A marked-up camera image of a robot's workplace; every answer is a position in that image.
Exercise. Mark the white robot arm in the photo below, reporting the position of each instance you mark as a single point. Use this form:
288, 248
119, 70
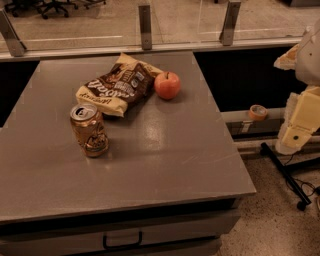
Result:
307, 69

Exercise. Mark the red apple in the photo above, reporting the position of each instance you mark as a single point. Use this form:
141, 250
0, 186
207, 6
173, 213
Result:
167, 85

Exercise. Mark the black stand leg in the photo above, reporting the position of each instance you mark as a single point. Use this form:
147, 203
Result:
287, 170

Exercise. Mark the metal rail bracket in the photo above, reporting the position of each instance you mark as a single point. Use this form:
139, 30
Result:
145, 26
14, 44
227, 34

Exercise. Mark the right metal rail bracket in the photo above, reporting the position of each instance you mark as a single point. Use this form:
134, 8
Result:
227, 34

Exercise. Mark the orange tape roll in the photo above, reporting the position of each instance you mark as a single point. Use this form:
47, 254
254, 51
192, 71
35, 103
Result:
258, 112

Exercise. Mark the black office chair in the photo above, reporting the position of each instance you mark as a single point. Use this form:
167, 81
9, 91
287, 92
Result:
44, 6

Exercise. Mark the glass barrier panel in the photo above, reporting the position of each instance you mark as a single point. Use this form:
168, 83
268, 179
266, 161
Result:
116, 23

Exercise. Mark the brown chip bag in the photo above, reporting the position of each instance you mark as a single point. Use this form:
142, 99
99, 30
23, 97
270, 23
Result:
129, 81

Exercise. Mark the black drawer handle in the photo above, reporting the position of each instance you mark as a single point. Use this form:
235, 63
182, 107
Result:
118, 240

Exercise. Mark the orange soda can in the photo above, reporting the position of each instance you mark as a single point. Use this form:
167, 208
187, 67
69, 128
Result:
88, 126

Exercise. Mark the grey cabinet drawer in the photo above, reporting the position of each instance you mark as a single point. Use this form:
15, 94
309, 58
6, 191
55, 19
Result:
195, 234

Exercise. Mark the middle metal rail bracket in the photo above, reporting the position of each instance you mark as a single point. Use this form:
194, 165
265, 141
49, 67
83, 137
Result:
145, 26

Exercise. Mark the left metal rail bracket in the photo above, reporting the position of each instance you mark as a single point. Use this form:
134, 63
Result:
14, 44

